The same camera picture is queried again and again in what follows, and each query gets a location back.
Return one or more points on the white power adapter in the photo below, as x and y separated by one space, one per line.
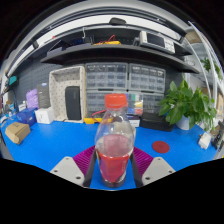
204 140

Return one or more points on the black box with white label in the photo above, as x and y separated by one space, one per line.
134 121

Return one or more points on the white metal rack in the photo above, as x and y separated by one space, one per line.
213 83

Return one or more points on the dark grey box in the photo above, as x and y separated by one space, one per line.
43 95

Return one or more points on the flat round red coaster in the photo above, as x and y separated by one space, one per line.
161 147

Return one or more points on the purple bag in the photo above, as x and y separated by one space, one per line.
32 98

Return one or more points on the clear bottle with red cap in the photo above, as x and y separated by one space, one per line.
115 133

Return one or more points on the black speaker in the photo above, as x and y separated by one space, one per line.
73 103

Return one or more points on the black clamp device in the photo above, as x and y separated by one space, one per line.
218 136

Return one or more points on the green potted plant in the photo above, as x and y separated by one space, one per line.
181 103

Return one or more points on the yellow multimeter with red leads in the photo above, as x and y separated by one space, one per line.
90 120

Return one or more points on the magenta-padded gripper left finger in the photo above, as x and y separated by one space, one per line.
65 168

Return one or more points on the blue box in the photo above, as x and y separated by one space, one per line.
26 116

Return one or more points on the brown cardboard box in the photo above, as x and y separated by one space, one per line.
17 132

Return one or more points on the white perforated crate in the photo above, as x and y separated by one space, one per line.
58 90

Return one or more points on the black wall shelf unit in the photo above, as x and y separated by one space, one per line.
116 51

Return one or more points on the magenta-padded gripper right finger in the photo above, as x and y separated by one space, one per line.
156 168

